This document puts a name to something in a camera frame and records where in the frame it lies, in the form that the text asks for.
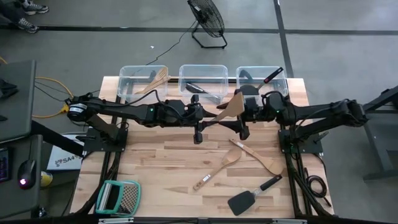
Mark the silver frame bracket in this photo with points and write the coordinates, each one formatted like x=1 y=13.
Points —
x=289 y=221
x=115 y=220

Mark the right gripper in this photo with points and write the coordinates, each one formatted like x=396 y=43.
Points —
x=264 y=109

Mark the person's leg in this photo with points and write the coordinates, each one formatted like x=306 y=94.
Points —
x=9 y=11

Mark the person's shoe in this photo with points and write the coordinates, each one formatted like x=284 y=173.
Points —
x=35 y=7
x=28 y=25

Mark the white printed box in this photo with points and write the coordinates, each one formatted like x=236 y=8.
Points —
x=65 y=161

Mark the black aluminium frame rail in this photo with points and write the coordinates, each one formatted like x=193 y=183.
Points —
x=62 y=221
x=290 y=174
x=300 y=174
x=104 y=165
x=115 y=161
x=173 y=80

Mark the grey desk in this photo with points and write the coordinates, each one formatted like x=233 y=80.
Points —
x=12 y=202

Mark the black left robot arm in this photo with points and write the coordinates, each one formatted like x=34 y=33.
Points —
x=124 y=109

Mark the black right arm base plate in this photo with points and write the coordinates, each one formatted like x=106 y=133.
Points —
x=314 y=147

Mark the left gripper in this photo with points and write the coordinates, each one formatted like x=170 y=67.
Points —
x=180 y=113

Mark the black keyboard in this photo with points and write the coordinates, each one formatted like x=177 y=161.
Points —
x=3 y=165

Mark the wooden fork spatula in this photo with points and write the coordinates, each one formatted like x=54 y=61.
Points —
x=160 y=74

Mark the curved wooden spatula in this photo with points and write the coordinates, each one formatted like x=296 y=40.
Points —
x=273 y=166

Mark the yellow power plug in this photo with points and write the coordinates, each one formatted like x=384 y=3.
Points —
x=64 y=109

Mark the yellow round object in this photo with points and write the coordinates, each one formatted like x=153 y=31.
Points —
x=46 y=179

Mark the clear plastic bin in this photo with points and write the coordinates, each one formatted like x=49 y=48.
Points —
x=202 y=74
x=276 y=85
x=130 y=77

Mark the black computer mouse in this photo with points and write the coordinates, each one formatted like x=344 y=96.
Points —
x=27 y=174

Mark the black object on side table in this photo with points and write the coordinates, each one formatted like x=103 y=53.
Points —
x=7 y=88

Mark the black metal stand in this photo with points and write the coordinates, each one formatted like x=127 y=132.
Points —
x=373 y=155

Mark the black frame bracket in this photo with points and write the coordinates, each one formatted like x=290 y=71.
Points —
x=153 y=74
x=244 y=76

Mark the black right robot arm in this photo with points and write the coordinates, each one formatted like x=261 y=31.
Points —
x=320 y=112

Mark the teal box grater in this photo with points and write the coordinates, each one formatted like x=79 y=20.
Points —
x=118 y=199

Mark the black floor fan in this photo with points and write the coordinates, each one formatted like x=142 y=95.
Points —
x=206 y=15

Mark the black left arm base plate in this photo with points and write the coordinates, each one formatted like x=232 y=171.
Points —
x=93 y=144

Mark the grey side table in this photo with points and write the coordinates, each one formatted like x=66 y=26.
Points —
x=15 y=99

